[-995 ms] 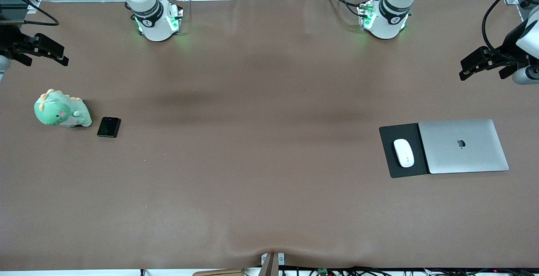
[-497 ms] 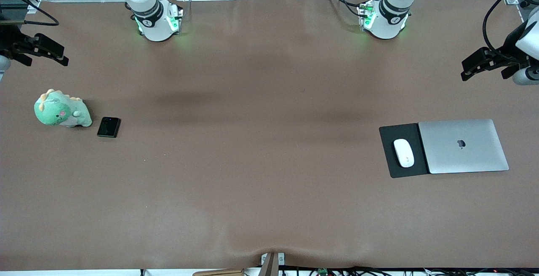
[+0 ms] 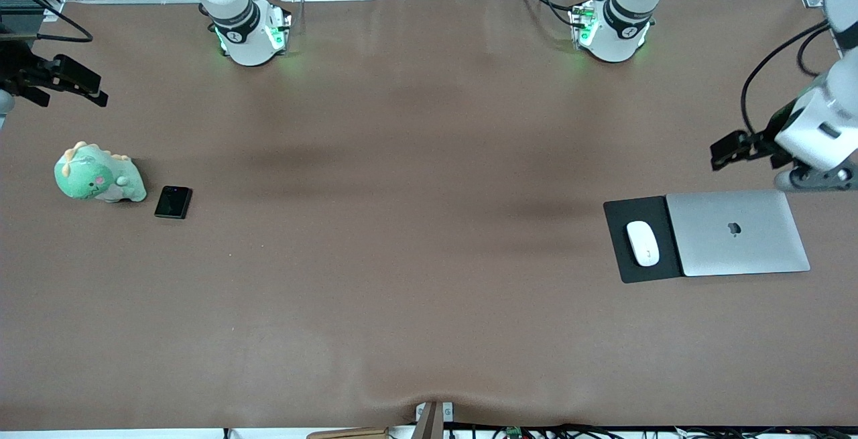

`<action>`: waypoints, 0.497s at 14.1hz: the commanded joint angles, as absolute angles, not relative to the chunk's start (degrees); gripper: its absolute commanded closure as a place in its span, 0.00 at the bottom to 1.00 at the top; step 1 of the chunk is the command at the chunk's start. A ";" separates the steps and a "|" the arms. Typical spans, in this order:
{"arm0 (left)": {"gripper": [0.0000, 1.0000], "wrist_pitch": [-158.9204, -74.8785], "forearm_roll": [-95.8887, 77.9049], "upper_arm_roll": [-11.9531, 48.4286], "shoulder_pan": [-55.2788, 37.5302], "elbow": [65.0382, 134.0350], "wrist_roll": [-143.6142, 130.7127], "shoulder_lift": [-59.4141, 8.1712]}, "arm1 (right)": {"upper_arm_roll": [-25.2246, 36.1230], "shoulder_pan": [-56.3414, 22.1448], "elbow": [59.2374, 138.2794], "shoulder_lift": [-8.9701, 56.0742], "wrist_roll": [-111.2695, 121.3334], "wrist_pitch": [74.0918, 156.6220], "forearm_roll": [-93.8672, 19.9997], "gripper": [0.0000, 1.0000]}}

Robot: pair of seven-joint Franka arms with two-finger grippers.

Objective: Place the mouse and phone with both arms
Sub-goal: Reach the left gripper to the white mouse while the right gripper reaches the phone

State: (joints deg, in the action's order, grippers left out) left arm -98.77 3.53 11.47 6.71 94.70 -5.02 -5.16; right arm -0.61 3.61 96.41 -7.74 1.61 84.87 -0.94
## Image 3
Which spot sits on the green plush dinosaur toy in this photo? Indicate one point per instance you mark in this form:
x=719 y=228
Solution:
x=94 y=176

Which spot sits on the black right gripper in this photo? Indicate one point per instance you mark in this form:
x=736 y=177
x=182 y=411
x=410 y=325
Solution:
x=18 y=69

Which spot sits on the black mouse pad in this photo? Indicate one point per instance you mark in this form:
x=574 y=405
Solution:
x=620 y=251

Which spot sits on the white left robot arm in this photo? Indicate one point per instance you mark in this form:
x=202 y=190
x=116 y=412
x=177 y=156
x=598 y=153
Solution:
x=623 y=23

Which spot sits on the white computer mouse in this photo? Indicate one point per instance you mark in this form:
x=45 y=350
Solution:
x=643 y=243

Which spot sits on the brown wooden board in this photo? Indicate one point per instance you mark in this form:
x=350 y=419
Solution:
x=348 y=433

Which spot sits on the brown table cloth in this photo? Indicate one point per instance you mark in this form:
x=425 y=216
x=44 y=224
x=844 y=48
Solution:
x=429 y=238

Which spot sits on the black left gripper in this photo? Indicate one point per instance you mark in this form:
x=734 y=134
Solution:
x=768 y=139

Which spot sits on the silver closed laptop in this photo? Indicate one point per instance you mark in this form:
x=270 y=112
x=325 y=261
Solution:
x=737 y=231

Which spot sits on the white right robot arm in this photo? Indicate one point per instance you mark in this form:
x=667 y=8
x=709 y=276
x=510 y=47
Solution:
x=236 y=22

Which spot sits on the black smartphone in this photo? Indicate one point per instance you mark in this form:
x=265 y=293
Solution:
x=173 y=202

